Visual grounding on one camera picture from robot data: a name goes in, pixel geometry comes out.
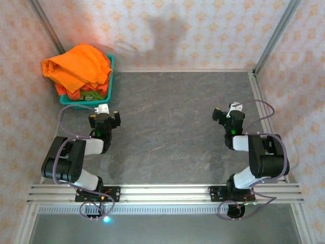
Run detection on lime green shorts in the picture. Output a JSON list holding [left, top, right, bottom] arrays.
[[80, 88, 108, 102]]

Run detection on red-orange shorts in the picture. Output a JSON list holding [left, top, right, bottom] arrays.
[[55, 73, 110, 101]]

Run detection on light orange shorts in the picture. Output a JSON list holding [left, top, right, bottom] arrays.
[[41, 43, 113, 95]]

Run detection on teal plastic basket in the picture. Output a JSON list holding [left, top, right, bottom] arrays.
[[59, 54, 115, 110]]

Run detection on black controller box with LED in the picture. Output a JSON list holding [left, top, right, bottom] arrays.
[[84, 203, 111, 224]]

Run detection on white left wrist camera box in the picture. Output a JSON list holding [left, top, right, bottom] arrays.
[[94, 103, 111, 115]]

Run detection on aluminium table edge rail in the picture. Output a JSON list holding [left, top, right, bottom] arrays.
[[114, 68, 254, 74]]

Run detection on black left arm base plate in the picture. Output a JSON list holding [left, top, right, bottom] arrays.
[[75, 186, 121, 203]]

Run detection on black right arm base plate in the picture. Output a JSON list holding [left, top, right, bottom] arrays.
[[208, 186, 255, 203]]

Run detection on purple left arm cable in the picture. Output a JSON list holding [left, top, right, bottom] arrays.
[[52, 104, 115, 221]]

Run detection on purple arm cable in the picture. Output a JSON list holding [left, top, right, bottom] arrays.
[[52, 104, 115, 221], [217, 99, 290, 221]]

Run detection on black round cable cap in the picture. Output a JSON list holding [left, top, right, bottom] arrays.
[[226, 203, 246, 220]]

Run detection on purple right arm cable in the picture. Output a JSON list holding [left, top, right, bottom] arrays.
[[217, 99, 290, 221]]

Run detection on aluminium frame post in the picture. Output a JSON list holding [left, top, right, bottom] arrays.
[[27, 0, 67, 55], [253, 0, 303, 76]]

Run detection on grey slotted cable duct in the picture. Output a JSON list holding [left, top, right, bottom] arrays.
[[37, 206, 293, 215]]

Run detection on aluminium lower frame bar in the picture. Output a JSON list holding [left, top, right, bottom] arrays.
[[290, 203, 318, 244], [14, 204, 39, 244]]

